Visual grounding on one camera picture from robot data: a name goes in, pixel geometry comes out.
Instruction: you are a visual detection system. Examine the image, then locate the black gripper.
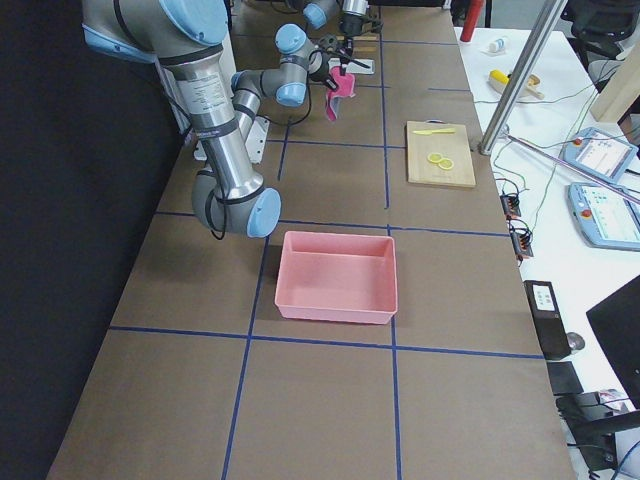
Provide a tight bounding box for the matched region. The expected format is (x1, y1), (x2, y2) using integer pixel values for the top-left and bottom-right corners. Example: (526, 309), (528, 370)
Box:
(339, 14), (367, 56)
(309, 52), (336, 85)

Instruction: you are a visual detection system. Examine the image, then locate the pink grey cleaning cloth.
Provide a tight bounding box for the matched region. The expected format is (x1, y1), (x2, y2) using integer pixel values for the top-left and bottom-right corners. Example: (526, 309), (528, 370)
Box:
(325, 66), (356, 122)

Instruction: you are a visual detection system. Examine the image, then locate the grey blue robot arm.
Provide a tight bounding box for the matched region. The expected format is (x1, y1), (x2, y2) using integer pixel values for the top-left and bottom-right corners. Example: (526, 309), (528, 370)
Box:
(82, 1), (337, 238)
(301, 0), (377, 57)

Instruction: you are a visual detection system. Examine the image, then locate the white tray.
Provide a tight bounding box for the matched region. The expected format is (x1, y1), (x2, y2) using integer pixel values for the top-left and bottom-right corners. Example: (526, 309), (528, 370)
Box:
(347, 59), (376, 75)

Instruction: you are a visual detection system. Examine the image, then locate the yellow plastic knife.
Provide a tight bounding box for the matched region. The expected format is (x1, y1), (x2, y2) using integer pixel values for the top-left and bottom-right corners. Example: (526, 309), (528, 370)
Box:
(411, 128), (456, 136)

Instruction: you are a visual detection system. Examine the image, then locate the bamboo cutting board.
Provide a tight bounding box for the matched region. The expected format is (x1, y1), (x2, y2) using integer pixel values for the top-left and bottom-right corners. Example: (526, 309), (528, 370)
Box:
(406, 121), (476, 189)

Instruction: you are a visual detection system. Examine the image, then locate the lemon slice near board edge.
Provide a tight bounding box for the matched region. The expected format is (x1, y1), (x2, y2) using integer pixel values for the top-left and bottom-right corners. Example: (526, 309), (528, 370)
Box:
(427, 152), (443, 164)

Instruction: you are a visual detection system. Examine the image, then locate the lemon slice near board centre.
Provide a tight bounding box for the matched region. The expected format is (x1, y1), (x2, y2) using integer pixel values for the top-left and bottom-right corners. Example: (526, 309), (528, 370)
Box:
(437, 158), (454, 171)

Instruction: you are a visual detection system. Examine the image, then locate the white blue small bottle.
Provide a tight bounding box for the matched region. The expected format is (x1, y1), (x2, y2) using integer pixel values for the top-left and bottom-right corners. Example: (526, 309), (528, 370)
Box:
(487, 36), (509, 54)

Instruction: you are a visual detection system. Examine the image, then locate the pink plastic bin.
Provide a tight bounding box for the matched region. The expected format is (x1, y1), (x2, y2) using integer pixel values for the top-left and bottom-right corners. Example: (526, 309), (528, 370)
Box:
(274, 231), (398, 325)

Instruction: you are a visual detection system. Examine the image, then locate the orange black circuit board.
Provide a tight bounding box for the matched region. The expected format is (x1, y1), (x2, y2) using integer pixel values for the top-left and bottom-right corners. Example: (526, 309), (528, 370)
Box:
(500, 193), (521, 219)

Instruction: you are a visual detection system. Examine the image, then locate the far blue teach pendant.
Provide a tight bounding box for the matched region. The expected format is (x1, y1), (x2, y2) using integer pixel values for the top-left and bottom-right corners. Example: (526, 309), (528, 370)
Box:
(561, 127), (638, 184)

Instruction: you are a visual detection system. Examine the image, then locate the blue teach pendant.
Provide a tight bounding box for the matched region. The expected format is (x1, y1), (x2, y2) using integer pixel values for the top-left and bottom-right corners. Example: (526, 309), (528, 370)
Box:
(561, 127), (638, 184)
(567, 182), (639, 251)

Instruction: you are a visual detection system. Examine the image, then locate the light wooden box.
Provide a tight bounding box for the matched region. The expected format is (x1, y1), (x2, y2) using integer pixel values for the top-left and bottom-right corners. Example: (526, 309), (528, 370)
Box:
(591, 44), (639, 123)

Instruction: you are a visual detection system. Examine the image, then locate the near blue teach pendant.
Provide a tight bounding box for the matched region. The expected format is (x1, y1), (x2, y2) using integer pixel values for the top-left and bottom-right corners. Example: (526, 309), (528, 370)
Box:
(567, 182), (639, 251)

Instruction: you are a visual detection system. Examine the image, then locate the black power adapter box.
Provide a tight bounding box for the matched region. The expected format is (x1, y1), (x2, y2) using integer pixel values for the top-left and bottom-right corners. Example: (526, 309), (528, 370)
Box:
(523, 280), (571, 361)

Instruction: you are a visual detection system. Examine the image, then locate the black monitor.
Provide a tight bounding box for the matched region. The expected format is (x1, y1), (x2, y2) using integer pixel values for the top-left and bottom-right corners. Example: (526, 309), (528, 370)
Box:
(587, 281), (639, 406)

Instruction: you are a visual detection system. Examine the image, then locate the aluminium frame post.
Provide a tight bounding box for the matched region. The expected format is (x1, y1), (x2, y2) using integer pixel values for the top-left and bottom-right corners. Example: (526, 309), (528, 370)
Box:
(478, 0), (567, 156)

